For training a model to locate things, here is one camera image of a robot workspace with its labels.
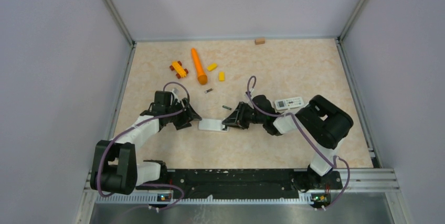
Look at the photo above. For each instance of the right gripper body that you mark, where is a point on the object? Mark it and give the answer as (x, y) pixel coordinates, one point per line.
(249, 115)

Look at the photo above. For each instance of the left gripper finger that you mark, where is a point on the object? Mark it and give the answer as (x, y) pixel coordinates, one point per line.
(189, 113)
(183, 123)

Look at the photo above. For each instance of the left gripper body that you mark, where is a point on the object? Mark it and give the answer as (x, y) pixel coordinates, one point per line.
(182, 116)

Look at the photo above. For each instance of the white remote with dark screen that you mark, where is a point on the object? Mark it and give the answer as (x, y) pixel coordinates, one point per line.
(213, 125)

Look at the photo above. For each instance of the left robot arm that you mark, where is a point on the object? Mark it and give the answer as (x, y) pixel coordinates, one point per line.
(115, 169)

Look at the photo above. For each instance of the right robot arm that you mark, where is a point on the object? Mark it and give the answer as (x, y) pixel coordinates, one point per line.
(321, 123)

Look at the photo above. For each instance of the white air conditioner remote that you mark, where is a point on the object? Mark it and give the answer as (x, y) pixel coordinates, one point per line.
(289, 103)

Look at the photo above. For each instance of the green battery lower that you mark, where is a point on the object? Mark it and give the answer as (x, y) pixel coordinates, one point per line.
(226, 107)

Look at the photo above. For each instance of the orange toy microphone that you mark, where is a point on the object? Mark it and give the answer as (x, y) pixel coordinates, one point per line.
(201, 76)

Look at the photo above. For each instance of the yellow block lower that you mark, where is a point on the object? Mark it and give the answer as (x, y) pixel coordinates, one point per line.
(221, 76)

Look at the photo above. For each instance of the yellow block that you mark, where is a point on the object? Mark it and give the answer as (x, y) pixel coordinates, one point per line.
(212, 67)
(221, 76)

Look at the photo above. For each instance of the yellow block upper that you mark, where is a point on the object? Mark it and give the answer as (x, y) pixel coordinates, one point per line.
(212, 67)

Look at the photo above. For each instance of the yellow toy car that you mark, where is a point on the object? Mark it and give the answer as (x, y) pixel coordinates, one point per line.
(178, 68)

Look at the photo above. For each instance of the brown wooden block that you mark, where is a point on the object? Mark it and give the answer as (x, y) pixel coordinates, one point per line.
(260, 41)

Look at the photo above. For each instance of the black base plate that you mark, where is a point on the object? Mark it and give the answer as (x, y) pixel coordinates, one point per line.
(229, 184)

